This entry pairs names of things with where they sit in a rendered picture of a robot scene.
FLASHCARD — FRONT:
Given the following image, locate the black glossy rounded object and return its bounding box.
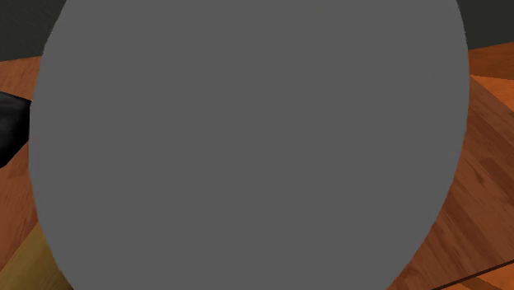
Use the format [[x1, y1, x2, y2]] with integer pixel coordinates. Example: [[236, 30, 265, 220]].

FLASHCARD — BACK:
[[0, 91, 33, 169]]

